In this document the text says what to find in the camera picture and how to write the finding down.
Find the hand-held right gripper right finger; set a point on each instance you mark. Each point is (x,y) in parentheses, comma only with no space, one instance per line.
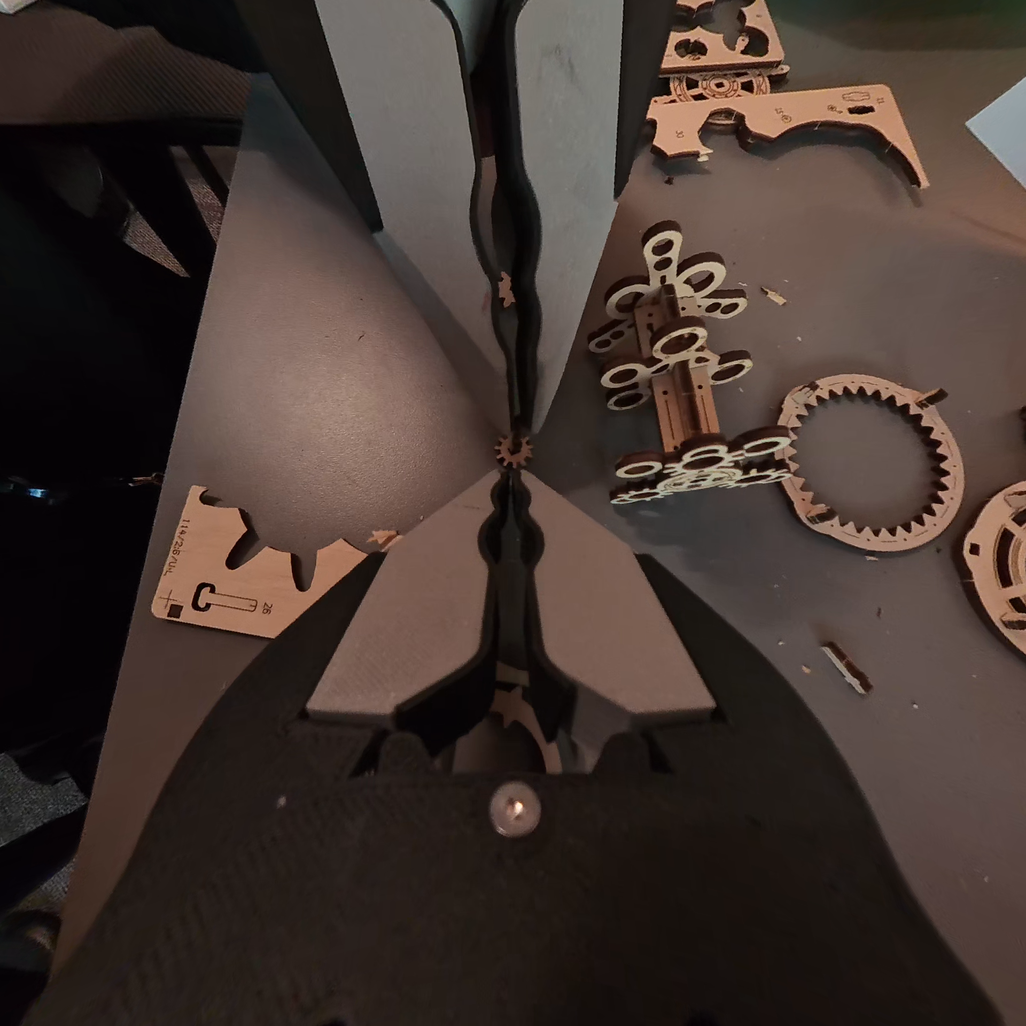
(617,633)

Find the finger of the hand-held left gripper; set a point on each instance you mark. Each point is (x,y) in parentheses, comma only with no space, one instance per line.
(577,120)
(401,120)

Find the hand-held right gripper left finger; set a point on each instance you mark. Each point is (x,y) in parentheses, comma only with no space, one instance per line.
(401,625)

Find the curved wooden offcut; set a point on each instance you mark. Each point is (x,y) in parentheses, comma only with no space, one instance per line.
(525,717)

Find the small pale wooden gear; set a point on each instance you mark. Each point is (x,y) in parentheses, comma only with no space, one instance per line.
(506,287)

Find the small dark wooden gear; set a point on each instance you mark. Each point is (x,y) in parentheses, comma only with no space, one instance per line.
(511,451)

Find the wooden model gear assembly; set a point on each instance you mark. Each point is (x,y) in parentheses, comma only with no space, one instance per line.
(681,385)

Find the round spoked wooden wheel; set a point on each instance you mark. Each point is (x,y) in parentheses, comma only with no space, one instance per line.
(721,86)

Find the wooden sheet with rounded cutouts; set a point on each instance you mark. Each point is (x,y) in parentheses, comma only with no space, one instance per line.
(721,48)

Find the wooden sheet offcut with cutouts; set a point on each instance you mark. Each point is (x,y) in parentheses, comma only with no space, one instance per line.
(208,577)

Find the small wooden stick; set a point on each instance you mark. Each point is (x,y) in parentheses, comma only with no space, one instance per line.
(847,668)

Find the small wood chip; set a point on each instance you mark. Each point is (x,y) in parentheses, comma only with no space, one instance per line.
(773,296)

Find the person's black jacket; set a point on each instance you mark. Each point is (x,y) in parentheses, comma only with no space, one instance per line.
(72,361)

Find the round wooden housing part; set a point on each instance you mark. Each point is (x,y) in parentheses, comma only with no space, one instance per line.
(990,561)

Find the white instruction sheet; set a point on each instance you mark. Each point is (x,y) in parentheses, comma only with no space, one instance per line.
(1006,128)

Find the long wooden frame offcut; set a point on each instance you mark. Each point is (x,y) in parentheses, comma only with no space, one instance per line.
(801,120)

